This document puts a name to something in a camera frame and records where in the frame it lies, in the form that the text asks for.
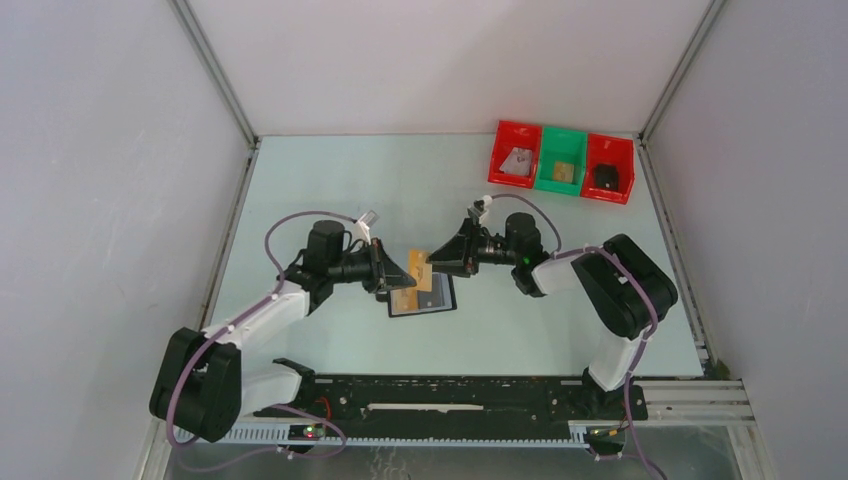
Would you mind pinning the thin white credit card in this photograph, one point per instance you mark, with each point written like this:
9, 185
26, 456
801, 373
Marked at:
505, 167

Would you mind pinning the tan object in bin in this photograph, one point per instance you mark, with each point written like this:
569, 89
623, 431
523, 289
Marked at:
563, 172

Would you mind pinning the red bin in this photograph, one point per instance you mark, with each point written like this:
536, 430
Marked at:
604, 149
510, 135

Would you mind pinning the grey cable duct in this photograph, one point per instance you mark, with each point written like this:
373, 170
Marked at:
301, 434

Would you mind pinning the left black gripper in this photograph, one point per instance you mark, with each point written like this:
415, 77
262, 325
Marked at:
386, 275

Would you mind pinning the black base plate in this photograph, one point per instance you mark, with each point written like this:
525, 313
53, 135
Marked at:
474, 424

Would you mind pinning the left red bin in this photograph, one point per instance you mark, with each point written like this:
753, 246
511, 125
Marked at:
510, 135

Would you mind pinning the black object in bin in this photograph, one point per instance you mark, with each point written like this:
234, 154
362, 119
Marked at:
606, 177

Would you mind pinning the green bin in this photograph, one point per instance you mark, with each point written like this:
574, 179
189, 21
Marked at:
562, 161

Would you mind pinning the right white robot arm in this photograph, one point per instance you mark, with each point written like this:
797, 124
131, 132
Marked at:
630, 293

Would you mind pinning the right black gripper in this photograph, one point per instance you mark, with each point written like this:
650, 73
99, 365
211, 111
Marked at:
460, 254

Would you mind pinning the silver card in bin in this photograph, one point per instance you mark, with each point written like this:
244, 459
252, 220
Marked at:
521, 161

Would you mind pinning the orange card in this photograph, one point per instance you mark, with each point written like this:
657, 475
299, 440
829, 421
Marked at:
404, 301
420, 269

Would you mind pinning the right red bin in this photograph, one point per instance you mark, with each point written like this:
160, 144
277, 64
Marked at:
604, 149

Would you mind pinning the black leather card holder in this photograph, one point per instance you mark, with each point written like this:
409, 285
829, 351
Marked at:
385, 299

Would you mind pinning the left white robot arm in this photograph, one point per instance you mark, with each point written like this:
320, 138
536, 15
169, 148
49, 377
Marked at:
210, 378

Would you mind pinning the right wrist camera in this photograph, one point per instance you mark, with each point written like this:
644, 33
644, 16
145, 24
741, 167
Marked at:
478, 211

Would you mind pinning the aluminium frame rail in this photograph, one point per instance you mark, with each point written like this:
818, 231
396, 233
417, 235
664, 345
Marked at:
696, 404

